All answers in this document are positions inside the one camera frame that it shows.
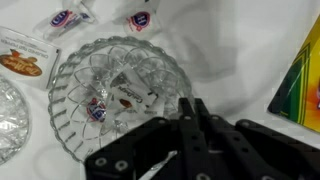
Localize small cut glass dish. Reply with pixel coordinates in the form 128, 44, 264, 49
0, 75, 32, 166

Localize small packet blue red logo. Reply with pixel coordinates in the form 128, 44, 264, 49
85, 97, 108, 124
33, 7, 98, 41
113, 0, 163, 36

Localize yellow Crayola markers box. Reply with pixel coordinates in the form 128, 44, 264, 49
267, 14, 320, 135

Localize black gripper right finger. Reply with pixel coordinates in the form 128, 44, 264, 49
195, 98, 320, 180

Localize clear cut glass bowl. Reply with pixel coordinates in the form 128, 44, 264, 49
47, 35, 195, 164

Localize crushed red pepper packet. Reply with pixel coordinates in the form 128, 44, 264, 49
108, 64, 160, 116
0, 26, 62, 91

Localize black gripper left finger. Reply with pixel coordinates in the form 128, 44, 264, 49
84, 97, 208, 180

